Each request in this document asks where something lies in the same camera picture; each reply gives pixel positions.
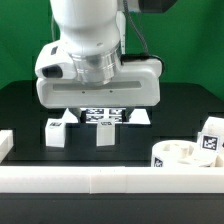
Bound white tag sheet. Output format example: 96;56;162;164
62;108;151;125

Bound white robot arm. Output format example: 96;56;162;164
35;0;177;115

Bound white front fence wall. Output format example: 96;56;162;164
0;166;224;194

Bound white left fence wall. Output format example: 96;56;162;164
0;130;14;163

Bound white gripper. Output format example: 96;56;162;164
36;58;161;122

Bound grey cable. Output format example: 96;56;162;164
122;0;149;56

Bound white fence wall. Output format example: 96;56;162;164
0;166;224;194
0;130;14;163

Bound white round stool seat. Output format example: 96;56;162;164
151;140;218;168

